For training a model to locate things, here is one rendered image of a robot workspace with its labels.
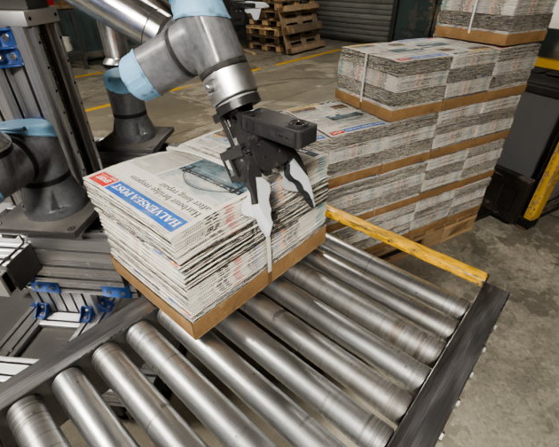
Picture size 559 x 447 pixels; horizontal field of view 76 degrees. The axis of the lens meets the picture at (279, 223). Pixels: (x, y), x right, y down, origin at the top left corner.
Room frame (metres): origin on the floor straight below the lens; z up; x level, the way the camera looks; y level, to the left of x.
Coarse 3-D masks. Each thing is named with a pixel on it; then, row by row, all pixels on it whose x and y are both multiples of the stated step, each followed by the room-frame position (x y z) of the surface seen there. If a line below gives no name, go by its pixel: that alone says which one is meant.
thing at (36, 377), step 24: (120, 312) 0.46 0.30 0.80; (144, 312) 0.46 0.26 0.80; (96, 336) 0.41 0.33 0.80; (120, 336) 0.42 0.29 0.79; (168, 336) 0.48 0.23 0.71; (48, 360) 0.36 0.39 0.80; (72, 360) 0.36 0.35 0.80; (0, 384) 0.32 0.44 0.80; (24, 384) 0.32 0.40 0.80; (48, 384) 0.32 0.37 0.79; (96, 384) 0.37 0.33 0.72; (0, 408) 0.28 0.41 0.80; (0, 432) 0.26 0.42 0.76
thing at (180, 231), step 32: (160, 160) 0.66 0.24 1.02; (96, 192) 0.55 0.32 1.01; (128, 192) 0.52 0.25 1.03; (160, 192) 0.52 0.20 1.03; (192, 192) 0.51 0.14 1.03; (224, 192) 0.51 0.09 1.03; (128, 224) 0.49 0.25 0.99; (160, 224) 0.42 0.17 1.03; (192, 224) 0.42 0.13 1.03; (224, 224) 0.47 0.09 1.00; (128, 256) 0.53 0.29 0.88; (160, 256) 0.43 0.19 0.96; (192, 256) 0.41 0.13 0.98; (224, 256) 0.46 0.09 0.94; (160, 288) 0.46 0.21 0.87; (192, 288) 0.41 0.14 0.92; (224, 288) 0.45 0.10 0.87; (192, 320) 0.40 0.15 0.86
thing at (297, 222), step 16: (192, 144) 0.74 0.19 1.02; (208, 144) 0.74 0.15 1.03; (224, 144) 0.73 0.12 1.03; (304, 160) 0.63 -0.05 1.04; (320, 160) 0.65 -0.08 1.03; (272, 176) 0.56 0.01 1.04; (320, 176) 0.65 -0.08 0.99; (288, 192) 0.58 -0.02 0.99; (320, 192) 0.65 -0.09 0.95; (288, 208) 0.58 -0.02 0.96; (304, 208) 0.61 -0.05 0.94; (320, 208) 0.66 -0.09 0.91; (288, 224) 0.58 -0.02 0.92; (304, 224) 0.62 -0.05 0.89; (320, 224) 0.66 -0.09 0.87; (288, 240) 0.58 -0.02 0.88; (304, 240) 0.61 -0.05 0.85
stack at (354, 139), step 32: (320, 128) 1.36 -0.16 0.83; (352, 128) 1.36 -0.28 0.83; (384, 128) 1.40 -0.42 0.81; (416, 128) 1.49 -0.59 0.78; (448, 128) 1.60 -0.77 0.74; (352, 160) 1.33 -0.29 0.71; (384, 160) 1.42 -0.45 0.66; (448, 160) 1.62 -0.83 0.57; (352, 192) 1.34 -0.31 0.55; (384, 192) 1.43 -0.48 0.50; (416, 192) 1.54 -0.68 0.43; (448, 192) 1.66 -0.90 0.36; (384, 224) 1.45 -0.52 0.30; (416, 224) 1.57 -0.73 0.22
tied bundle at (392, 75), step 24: (360, 48) 1.69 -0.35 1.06; (384, 48) 1.69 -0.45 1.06; (408, 48) 1.70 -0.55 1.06; (360, 72) 1.61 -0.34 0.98; (384, 72) 1.48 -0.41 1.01; (408, 72) 1.44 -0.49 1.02; (432, 72) 1.50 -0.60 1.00; (360, 96) 1.58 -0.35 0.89; (384, 96) 1.46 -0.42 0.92; (408, 96) 1.45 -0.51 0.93; (432, 96) 1.52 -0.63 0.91
